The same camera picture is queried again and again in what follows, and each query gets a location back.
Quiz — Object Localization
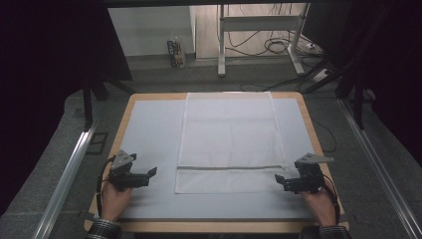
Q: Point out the white power strip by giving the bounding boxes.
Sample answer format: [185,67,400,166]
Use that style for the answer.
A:
[311,67,332,84]

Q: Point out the dark curtain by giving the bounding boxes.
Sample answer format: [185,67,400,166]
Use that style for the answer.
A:
[0,0,133,218]
[303,0,422,167]

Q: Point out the thin black floor cable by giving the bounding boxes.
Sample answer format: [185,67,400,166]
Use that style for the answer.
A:
[311,117,338,154]

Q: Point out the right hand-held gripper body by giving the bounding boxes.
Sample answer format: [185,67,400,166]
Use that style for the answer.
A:
[294,152,334,195]

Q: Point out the aluminium floor rail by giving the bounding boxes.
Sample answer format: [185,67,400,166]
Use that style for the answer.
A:
[337,99,422,239]
[32,119,100,239]

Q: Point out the tangle of black floor cables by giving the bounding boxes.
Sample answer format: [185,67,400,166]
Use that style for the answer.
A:
[224,29,321,58]

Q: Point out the white mesh laundry bag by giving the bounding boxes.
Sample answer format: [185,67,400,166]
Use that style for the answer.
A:
[174,92,293,195]

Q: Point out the pale blue table mat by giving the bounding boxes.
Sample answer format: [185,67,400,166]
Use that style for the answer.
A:
[115,98,321,222]

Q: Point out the person's right hand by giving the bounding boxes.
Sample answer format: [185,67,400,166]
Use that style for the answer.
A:
[300,188,337,229]

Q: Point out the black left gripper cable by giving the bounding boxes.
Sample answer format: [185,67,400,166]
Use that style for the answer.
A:
[96,154,117,218]

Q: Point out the white metal desk frame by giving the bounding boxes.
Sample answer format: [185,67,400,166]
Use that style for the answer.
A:
[216,3,312,78]

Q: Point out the person's left hand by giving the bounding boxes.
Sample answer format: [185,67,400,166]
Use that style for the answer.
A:
[101,181,133,222]

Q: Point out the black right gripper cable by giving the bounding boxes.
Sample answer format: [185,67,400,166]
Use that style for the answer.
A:
[320,174,341,224]

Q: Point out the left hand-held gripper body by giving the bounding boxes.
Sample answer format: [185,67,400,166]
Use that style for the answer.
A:
[107,149,141,192]

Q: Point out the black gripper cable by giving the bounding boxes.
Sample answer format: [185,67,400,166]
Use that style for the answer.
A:
[320,174,341,224]
[96,154,117,218]

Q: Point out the patterned box with bottles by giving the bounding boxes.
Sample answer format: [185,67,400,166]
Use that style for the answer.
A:
[166,32,187,69]

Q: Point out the black metal stand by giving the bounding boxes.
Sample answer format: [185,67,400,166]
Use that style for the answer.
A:
[81,74,135,132]
[300,56,377,131]

